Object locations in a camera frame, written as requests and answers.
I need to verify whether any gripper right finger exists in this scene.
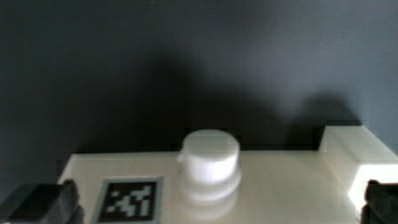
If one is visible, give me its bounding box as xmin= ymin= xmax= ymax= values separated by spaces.
xmin=361 ymin=180 xmax=398 ymax=224

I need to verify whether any white cabinet body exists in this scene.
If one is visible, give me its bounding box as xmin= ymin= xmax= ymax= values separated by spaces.
xmin=320 ymin=126 xmax=398 ymax=209

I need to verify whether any white cabinet door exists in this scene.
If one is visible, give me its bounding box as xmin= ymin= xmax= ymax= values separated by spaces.
xmin=55 ymin=129 xmax=363 ymax=224

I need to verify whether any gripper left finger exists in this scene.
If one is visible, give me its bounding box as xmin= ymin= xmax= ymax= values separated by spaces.
xmin=0 ymin=180 xmax=86 ymax=224

